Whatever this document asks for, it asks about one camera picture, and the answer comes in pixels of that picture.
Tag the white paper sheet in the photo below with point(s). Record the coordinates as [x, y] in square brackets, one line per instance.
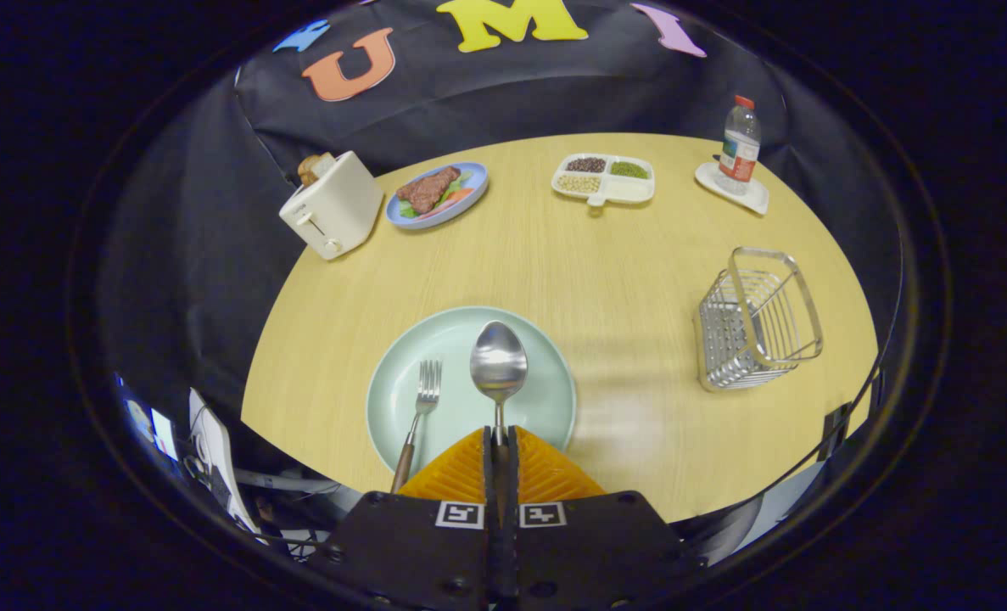
[215, 441]

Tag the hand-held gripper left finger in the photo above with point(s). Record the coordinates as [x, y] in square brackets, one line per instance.
[410, 543]

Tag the light green plate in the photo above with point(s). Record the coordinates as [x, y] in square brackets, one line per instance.
[545, 390]

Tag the clear bottle with red cap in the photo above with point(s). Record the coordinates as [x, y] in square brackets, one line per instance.
[739, 144]

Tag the white square coaster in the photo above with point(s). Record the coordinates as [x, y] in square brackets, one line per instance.
[753, 199]

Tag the white divided dish with beans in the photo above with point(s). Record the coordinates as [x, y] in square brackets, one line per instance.
[630, 191]

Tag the brown toast slice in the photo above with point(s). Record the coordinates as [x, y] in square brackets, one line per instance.
[312, 167]

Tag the white toaster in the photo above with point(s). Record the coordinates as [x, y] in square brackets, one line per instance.
[338, 208]

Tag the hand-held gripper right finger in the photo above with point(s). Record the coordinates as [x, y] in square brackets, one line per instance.
[596, 543]

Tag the black backdrop cloth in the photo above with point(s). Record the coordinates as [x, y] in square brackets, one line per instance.
[469, 93]

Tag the blue food plate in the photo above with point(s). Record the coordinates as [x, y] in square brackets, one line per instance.
[469, 182]

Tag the brown meat piece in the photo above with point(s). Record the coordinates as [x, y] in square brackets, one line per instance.
[427, 191]

